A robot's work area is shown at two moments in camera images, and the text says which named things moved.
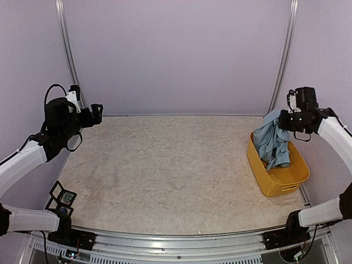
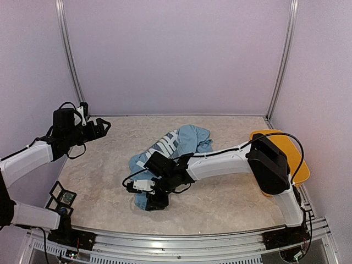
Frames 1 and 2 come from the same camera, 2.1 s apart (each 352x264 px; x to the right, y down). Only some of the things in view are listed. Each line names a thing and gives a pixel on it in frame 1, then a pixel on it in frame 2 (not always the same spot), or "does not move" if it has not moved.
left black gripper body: x=88 y=121 to x=92 y=134
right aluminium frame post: x=287 y=51 does not move
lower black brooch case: x=62 y=212 does not move
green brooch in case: x=67 y=197 does not move
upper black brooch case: x=61 y=194 does not move
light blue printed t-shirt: x=271 y=142 to x=187 y=139
